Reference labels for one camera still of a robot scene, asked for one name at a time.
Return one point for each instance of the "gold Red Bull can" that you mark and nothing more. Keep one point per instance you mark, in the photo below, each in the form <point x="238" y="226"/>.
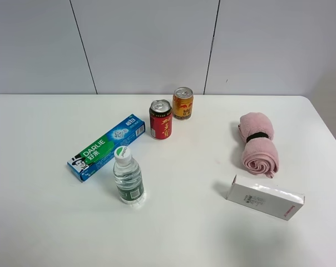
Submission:
<point x="182" y="103"/>

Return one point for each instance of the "rolled pink towel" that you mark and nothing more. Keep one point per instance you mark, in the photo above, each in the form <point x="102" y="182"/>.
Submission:
<point x="260" y="156"/>

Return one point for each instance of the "red herbal tea can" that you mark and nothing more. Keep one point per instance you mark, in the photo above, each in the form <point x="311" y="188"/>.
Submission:
<point x="160" y="119"/>

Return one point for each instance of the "clear water bottle green label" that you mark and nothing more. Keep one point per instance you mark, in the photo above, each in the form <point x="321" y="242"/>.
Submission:
<point x="128" y="176"/>

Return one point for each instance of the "white cardboard box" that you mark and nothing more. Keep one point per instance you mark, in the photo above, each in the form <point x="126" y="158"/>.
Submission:
<point x="269" y="199"/>

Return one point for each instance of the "Darlie toothpaste box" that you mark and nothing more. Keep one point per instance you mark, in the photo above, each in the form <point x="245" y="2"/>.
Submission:
<point x="101" y="151"/>

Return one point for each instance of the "black elastic band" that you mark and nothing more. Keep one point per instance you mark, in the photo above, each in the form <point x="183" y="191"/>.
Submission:
<point x="256" y="136"/>

